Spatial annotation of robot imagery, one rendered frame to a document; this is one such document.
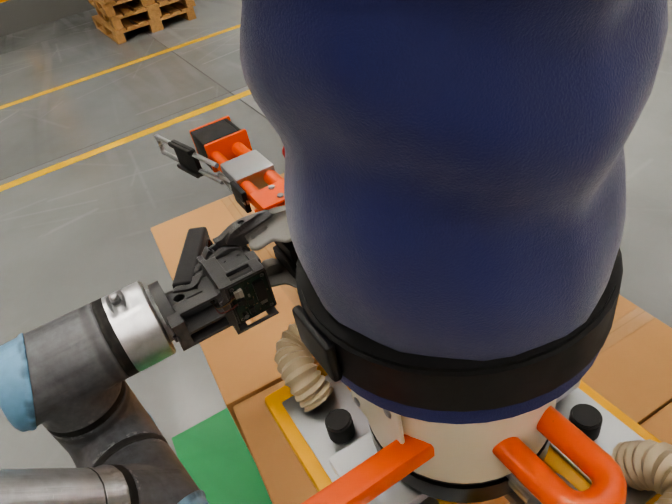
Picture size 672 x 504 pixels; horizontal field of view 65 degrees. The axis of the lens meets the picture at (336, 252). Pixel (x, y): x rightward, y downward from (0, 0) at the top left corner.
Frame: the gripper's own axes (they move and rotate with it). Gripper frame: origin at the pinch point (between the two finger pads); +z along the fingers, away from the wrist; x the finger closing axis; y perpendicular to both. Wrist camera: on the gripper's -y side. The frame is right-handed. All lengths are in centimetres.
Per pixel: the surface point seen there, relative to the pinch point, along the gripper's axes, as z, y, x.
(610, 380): 59, 10, -69
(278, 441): -14.0, 4.1, -29.4
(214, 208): 1, -62, -29
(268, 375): -10.0, -7.7, -29.3
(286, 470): -15.0, 8.8, -29.4
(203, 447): -30, -75, -124
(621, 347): 68, 6, -69
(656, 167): 220, -79, -122
